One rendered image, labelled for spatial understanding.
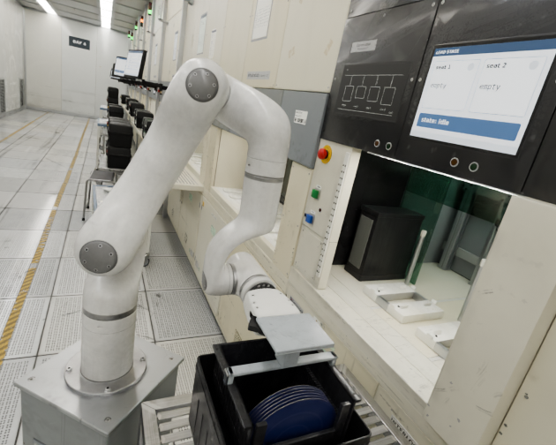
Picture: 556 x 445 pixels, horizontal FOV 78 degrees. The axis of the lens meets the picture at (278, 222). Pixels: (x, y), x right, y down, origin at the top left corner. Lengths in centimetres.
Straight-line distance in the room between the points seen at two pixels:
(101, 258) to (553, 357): 86
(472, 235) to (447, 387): 116
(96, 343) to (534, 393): 91
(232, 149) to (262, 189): 188
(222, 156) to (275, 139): 188
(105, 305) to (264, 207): 42
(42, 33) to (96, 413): 1382
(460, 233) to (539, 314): 121
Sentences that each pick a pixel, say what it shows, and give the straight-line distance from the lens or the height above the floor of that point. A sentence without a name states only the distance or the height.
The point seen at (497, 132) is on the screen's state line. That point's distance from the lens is 86.
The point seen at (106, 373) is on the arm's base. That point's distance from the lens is 99.
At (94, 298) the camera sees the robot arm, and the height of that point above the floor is 100.
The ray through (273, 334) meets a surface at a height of 108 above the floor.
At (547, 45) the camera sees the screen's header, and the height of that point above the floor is 167.
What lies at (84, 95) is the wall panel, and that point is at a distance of 1430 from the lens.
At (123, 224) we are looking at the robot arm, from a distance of 76.
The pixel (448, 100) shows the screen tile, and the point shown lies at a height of 156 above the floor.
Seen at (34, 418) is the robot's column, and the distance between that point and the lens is 110.
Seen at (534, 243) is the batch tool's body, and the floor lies 133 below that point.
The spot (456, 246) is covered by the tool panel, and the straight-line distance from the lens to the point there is 195.
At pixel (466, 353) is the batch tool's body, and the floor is 108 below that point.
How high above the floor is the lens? 146
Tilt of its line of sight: 17 degrees down
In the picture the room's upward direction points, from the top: 11 degrees clockwise
